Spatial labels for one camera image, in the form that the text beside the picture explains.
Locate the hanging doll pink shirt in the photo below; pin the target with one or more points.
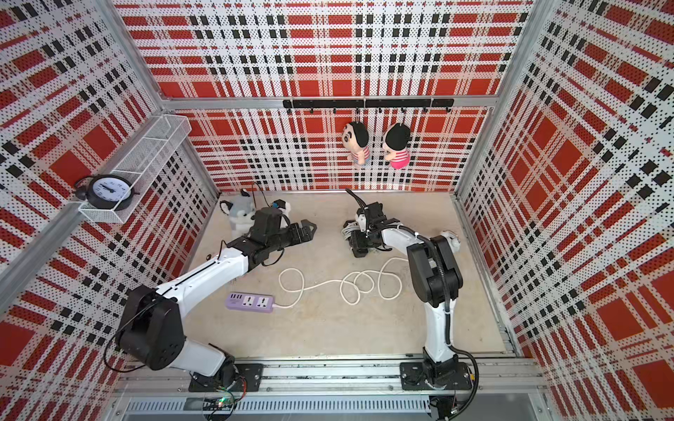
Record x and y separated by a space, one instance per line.
396 144

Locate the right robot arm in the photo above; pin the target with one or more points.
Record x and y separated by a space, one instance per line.
436 279

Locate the black power strip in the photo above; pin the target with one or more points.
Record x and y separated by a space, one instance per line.
352 234

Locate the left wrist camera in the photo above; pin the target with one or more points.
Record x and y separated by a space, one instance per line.
283 206

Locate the purple power strip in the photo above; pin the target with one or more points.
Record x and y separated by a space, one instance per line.
248 302

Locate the black hook rail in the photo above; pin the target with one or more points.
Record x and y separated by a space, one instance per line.
368 103

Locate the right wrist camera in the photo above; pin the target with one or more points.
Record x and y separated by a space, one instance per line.
367 216

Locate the hanging doll striped shirt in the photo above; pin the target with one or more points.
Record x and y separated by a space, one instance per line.
356 139

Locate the black alarm clock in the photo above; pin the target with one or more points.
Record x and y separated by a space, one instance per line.
105 192

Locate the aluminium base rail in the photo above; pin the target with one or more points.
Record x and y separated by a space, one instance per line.
501 388

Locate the white alarm clock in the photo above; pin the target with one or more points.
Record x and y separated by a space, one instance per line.
454 241

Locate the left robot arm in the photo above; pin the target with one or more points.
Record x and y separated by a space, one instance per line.
151 326

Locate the grey husky plush toy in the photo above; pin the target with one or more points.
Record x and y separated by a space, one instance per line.
241 211

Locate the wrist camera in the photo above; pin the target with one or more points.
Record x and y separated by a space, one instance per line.
367 216
283 206

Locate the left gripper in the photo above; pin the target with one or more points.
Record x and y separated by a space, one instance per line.
306 236

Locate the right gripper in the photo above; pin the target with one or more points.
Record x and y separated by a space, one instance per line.
375 246

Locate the white wire mesh shelf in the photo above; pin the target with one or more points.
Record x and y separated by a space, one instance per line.
143 162

